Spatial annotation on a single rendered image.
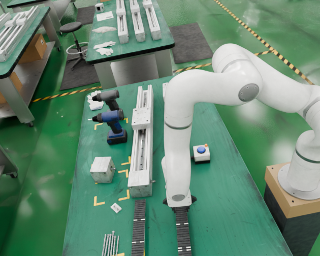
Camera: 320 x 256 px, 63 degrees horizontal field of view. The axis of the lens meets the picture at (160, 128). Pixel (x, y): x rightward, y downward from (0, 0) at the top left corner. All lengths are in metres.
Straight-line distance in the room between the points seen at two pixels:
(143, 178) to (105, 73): 1.81
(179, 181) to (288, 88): 0.44
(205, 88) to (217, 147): 0.81
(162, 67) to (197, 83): 2.19
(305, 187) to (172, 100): 0.70
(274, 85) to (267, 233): 0.64
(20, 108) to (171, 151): 2.74
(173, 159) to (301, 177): 0.54
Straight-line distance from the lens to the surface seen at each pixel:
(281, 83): 0.82
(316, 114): 0.97
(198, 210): 1.25
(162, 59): 2.85
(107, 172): 1.38
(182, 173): 0.87
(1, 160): 2.84
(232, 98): 0.69
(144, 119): 1.53
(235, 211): 1.25
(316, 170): 1.14
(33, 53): 4.76
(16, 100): 3.38
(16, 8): 6.39
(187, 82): 0.72
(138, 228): 1.20
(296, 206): 1.21
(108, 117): 1.50
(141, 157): 1.41
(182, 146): 0.85
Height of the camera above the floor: 1.85
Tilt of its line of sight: 41 degrees down
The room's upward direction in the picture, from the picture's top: 11 degrees counter-clockwise
